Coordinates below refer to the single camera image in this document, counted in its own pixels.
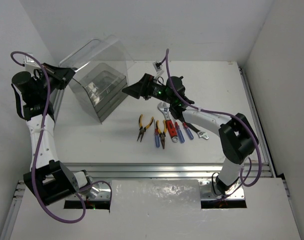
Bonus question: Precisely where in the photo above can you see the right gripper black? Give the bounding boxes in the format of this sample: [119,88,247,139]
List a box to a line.
[123,73,174,105]

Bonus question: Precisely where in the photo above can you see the red handled adjustable wrench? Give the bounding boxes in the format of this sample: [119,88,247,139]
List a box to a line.
[157,102,179,143]

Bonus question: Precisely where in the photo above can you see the red blue screwdriver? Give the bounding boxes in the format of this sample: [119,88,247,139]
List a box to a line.
[154,119,160,148]
[174,120,185,144]
[183,122,194,140]

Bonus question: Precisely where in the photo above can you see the black handled adjustable wrench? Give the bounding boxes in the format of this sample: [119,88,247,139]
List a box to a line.
[188,124,209,140]

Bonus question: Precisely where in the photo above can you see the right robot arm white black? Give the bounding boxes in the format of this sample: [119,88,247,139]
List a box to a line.
[122,73,259,195]

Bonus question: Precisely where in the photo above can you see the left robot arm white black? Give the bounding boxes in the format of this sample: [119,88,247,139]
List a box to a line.
[11,62,89,206]

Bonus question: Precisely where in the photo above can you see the clear stacked plastic container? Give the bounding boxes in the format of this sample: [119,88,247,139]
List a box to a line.
[69,62,128,123]

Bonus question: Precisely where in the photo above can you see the yellow black needle-nose pliers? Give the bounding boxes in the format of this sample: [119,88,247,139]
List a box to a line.
[137,114,154,142]

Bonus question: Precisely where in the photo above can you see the yellow black long-nose pliers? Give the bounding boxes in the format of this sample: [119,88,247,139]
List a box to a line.
[156,120,167,149]

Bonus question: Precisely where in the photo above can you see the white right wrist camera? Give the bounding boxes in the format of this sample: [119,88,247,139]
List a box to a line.
[153,61,164,76]

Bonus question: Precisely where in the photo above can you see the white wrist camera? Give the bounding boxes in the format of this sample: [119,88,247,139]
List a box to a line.
[23,53,35,68]
[153,61,164,76]

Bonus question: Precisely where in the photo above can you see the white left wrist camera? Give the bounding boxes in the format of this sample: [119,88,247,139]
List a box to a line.
[23,53,35,68]

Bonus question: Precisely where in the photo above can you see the aluminium frame rail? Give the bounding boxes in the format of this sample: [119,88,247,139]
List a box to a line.
[0,62,292,240]

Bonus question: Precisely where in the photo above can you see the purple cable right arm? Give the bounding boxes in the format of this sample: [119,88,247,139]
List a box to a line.
[165,48,263,201]

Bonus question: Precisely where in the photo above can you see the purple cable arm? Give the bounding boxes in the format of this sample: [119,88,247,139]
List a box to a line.
[10,50,112,224]
[165,48,263,201]

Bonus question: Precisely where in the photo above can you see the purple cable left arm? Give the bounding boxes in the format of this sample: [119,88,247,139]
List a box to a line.
[10,50,112,224]

